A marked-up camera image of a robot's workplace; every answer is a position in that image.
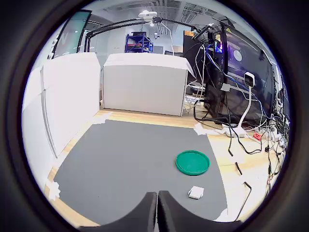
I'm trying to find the black computer tower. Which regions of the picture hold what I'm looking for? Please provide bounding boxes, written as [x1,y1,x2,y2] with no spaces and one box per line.
[204,24,229,119]

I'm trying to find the white tape piece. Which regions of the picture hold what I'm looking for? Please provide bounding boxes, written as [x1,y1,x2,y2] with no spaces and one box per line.
[93,112,113,125]
[44,181,61,202]
[194,122,219,136]

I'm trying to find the dark grey mat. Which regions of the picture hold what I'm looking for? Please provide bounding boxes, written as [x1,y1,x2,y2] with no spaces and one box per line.
[52,119,229,227]

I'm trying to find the round green lid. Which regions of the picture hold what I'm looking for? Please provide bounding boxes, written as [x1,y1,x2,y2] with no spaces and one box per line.
[175,150,211,176]

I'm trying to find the dark green banner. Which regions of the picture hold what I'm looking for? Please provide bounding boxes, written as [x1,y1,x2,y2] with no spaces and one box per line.
[47,9,93,60]

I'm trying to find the small white plastic terminal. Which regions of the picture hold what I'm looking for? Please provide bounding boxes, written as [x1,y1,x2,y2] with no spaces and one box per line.
[188,186,205,200]

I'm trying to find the white camera on gooseneck stand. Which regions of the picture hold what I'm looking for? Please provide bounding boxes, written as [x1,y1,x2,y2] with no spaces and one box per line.
[238,71,257,138]

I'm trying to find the white hanging cable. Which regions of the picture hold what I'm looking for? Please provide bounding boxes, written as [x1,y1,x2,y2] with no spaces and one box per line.
[160,20,176,56]

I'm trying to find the blue shelf rack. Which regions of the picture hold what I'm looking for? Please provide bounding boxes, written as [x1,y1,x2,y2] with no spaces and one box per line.
[125,31,154,54]

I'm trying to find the white partition box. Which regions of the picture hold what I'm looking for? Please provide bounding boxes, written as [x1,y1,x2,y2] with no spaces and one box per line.
[102,53,194,117]

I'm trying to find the white overhead camera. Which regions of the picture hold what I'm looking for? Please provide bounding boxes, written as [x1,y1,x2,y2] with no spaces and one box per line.
[138,10,157,20]

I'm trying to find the long black camera cable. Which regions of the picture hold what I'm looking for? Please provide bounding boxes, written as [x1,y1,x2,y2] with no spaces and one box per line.
[227,125,252,222]

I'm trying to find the white partition panel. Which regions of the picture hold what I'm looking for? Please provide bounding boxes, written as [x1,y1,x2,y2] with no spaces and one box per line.
[21,65,57,194]
[42,52,101,159]

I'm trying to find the large black monitor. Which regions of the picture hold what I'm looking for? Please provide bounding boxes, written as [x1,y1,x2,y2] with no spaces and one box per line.
[224,23,278,121]

